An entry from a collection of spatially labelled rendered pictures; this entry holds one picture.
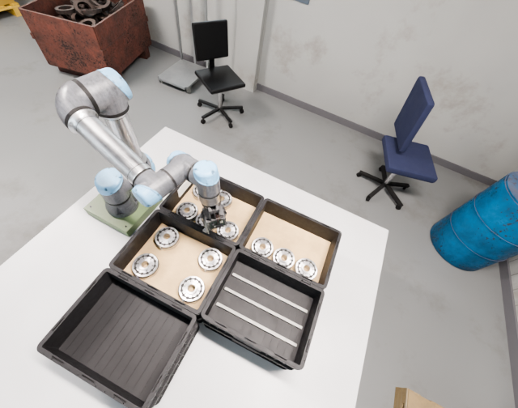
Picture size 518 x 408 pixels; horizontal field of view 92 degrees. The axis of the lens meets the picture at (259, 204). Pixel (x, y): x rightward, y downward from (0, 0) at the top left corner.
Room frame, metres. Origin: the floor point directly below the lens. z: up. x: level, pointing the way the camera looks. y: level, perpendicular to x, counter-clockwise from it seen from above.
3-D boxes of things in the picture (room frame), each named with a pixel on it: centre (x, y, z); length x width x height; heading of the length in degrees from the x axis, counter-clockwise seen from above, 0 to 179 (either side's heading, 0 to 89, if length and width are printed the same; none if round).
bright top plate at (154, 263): (0.29, 0.39, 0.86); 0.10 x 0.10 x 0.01
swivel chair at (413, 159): (1.91, -1.20, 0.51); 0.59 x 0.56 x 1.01; 70
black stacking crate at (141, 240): (0.34, 0.27, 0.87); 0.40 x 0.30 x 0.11; 77
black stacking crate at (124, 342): (0.04, 0.34, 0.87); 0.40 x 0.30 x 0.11; 77
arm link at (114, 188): (0.59, 0.67, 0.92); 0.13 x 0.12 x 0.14; 154
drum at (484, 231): (1.41, -1.92, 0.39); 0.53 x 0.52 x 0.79; 76
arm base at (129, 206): (0.58, 0.67, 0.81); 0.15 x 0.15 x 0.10
